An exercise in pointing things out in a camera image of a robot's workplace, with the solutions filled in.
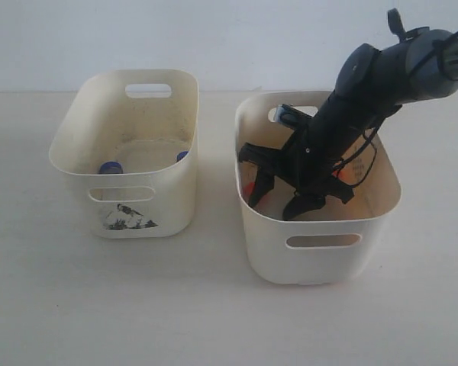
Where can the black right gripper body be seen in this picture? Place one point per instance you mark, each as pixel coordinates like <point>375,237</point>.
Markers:
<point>300,162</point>

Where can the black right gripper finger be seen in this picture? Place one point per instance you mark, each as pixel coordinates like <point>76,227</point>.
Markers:
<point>263,184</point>
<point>301,204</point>

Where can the orange-capped tube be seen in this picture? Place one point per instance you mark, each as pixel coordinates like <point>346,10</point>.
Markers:
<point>248,188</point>

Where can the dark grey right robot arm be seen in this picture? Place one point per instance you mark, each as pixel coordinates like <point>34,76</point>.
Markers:
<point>371,86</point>

